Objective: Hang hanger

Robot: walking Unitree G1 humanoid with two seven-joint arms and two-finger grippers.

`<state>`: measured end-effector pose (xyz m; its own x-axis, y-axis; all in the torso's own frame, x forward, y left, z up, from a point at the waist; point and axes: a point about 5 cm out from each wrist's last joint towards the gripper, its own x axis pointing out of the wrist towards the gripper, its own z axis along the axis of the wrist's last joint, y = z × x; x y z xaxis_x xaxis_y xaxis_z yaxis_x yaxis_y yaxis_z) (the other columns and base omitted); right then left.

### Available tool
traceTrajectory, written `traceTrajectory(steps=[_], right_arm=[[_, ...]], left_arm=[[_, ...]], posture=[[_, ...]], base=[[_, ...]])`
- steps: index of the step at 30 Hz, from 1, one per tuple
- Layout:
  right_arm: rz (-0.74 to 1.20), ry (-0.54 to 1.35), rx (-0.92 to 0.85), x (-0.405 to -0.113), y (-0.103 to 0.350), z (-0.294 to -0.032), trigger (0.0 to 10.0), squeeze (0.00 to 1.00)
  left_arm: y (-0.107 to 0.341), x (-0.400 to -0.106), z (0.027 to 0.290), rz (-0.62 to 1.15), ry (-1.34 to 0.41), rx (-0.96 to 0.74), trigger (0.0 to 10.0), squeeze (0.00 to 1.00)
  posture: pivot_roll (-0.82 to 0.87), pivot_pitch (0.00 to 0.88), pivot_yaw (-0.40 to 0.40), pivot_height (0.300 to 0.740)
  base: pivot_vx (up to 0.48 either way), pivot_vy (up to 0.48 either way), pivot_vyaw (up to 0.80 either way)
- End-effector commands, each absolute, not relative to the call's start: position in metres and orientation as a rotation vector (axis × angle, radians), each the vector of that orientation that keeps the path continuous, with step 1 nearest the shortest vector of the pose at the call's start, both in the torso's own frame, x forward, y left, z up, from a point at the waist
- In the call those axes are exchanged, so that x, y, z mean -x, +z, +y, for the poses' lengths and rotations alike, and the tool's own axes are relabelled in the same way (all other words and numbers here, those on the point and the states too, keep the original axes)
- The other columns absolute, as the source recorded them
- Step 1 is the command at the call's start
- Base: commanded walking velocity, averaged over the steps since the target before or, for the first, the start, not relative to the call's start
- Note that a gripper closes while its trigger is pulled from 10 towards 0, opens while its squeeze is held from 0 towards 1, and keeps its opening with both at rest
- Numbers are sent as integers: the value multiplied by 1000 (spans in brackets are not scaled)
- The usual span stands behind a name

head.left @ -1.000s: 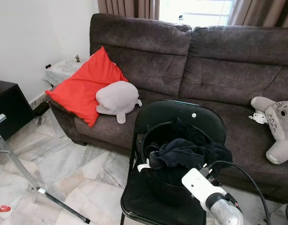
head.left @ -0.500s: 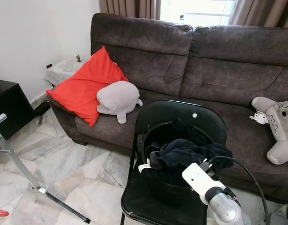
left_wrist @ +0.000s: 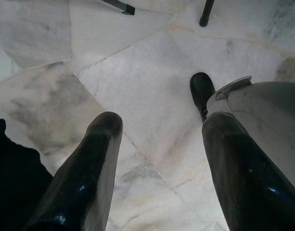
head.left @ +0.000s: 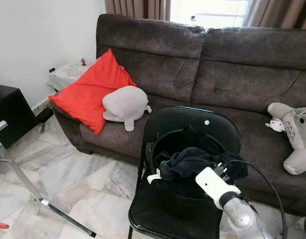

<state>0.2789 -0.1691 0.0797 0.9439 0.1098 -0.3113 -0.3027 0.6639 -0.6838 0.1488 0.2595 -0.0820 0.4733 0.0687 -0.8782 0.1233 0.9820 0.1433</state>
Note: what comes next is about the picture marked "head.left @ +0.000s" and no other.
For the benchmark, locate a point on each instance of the dark brown fabric sofa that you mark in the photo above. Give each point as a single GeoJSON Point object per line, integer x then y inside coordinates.
{"type": "Point", "coordinates": [242, 84]}

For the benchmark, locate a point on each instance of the black knit garment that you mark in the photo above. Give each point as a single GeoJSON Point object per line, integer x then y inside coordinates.
{"type": "Point", "coordinates": [185, 167]}

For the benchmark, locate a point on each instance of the bright window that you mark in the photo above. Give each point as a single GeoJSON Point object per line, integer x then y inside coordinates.
{"type": "Point", "coordinates": [208, 10]}

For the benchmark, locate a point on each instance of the grey totoro plush toy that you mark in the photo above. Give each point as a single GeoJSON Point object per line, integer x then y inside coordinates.
{"type": "Point", "coordinates": [297, 129]}

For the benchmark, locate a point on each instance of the brown curtain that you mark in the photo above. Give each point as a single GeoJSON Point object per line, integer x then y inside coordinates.
{"type": "Point", "coordinates": [138, 7]}
{"type": "Point", "coordinates": [277, 12]}

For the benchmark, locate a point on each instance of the grey seal plush toy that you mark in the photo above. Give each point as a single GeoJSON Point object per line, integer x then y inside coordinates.
{"type": "Point", "coordinates": [125, 102]}

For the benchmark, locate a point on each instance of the red cushion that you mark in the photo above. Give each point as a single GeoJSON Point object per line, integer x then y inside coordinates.
{"type": "Point", "coordinates": [88, 94]}

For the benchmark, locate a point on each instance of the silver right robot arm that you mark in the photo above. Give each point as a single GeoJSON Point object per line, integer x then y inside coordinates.
{"type": "Point", "coordinates": [242, 219]}

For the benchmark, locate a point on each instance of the black round basket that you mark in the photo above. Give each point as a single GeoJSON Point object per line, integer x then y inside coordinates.
{"type": "Point", "coordinates": [178, 199]}

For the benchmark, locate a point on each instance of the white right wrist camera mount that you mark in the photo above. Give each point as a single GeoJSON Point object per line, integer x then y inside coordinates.
{"type": "Point", "coordinates": [213, 183]}

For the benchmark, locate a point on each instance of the side table with patterned cloth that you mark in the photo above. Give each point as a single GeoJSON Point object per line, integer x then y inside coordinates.
{"type": "Point", "coordinates": [66, 74]}

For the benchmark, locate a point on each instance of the silver metal clothes rack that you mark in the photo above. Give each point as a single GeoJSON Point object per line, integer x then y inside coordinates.
{"type": "Point", "coordinates": [42, 201]}

